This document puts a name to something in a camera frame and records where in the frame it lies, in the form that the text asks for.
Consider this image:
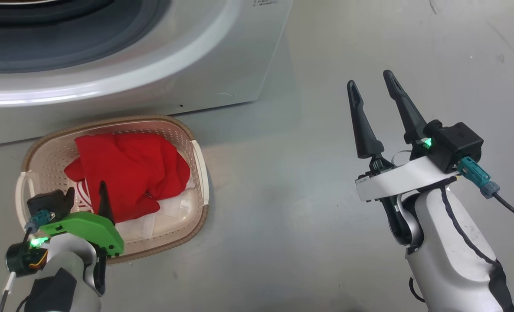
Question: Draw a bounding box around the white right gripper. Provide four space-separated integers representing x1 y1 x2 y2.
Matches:
347 70 459 203

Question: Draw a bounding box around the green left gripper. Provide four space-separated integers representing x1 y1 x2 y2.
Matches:
40 181 125 256

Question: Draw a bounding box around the red and white garment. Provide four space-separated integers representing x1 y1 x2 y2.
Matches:
64 132 196 241

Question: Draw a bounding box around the cream perforated laundry basket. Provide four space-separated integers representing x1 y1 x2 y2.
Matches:
15 115 210 265

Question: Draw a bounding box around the white front-load washing machine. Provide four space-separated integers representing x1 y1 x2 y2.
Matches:
0 0 293 148

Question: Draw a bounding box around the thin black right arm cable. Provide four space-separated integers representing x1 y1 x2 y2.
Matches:
441 186 500 265

